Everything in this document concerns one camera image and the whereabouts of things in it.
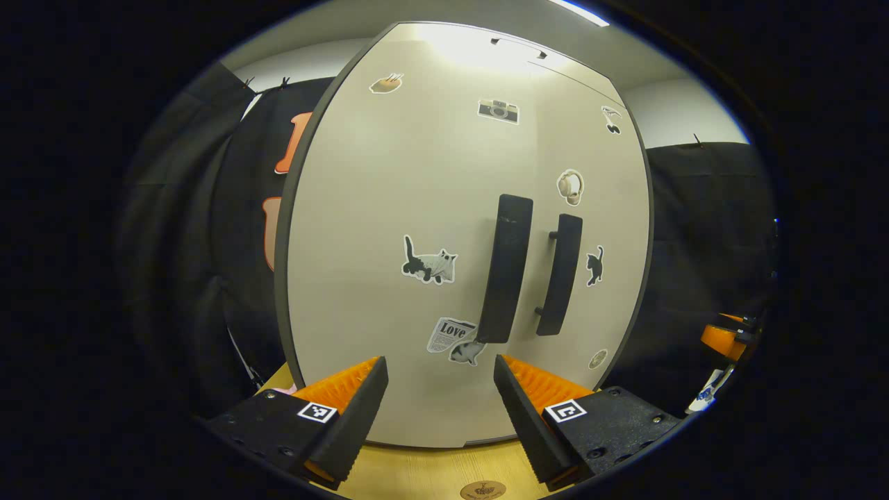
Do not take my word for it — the white and blue object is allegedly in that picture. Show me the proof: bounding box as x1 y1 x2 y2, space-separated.
686 366 734 416

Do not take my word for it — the white cabinet flap panel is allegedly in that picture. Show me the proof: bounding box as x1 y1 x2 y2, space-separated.
379 21 626 92

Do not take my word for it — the white and grey cabinet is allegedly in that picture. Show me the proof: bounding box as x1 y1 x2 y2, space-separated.
274 22 400 390

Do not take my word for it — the black door handle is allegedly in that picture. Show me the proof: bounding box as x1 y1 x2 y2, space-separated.
535 213 584 338
476 194 535 345

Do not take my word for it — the white cabinet door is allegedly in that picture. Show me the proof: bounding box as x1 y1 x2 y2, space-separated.
285 38 546 449
531 61 654 445

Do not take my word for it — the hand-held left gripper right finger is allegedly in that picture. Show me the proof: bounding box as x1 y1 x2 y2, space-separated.
495 353 683 493

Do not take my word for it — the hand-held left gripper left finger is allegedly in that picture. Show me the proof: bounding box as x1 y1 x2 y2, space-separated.
207 356 390 492

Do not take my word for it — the thin flap handle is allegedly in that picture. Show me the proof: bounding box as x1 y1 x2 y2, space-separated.
490 37 548 60

